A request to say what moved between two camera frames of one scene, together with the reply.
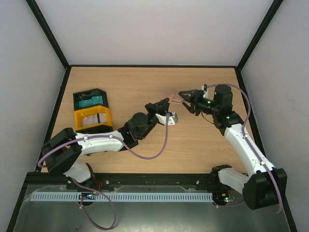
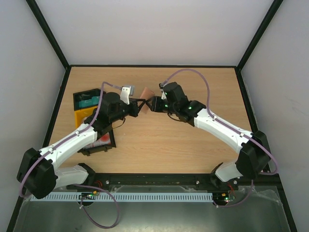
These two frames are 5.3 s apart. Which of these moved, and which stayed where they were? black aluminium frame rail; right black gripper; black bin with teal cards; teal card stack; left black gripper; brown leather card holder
Moved: left black gripper; brown leather card holder; right black gripper
Stayed: teal card stack; black bin with teal cards; black aluminium frame rail
